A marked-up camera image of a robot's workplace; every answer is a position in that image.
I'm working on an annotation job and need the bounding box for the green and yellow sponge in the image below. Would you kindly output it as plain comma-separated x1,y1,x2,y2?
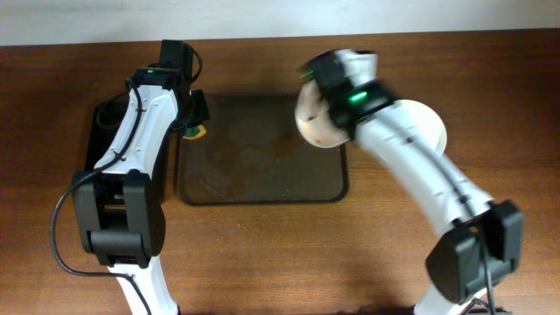
182,124,207,140

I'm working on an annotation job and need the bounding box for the white plate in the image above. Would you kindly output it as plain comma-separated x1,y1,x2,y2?
394,100,447,156
294,80,350,149

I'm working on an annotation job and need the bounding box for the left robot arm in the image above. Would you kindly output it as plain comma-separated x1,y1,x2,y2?
66,39,210,314

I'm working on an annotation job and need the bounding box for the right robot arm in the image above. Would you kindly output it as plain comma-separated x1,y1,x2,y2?
294,49,524,314

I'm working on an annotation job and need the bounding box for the dark brown serving tray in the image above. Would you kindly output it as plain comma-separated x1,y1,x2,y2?
177,94,349,207

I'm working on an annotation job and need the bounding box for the black rectangular plastic bin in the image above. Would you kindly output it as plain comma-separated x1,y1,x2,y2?
84,101,169,203

